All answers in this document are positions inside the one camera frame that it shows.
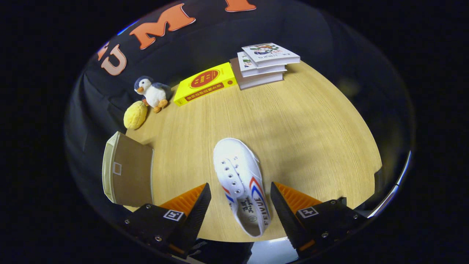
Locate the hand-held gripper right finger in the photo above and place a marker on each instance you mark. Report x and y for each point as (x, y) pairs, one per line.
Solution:
(284, 216)

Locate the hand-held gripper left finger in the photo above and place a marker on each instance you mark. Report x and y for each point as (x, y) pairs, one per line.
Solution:
(195, 216)

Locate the white canvas shoe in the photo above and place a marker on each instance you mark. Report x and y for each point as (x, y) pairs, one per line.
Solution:
(234, 165)

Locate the beige fabric storage box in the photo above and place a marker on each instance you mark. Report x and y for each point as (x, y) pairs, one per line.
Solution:
(133, 172)

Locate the yellow round plush toy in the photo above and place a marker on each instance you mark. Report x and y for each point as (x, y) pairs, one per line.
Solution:
(135, 115)

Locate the penguin plush toy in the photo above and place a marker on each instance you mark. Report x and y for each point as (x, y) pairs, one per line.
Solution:
(155, 95)

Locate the yellow book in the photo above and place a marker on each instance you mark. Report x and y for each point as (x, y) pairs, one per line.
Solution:
(205, 82)

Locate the white floral cover book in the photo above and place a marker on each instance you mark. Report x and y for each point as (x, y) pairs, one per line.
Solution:
(271, 51)

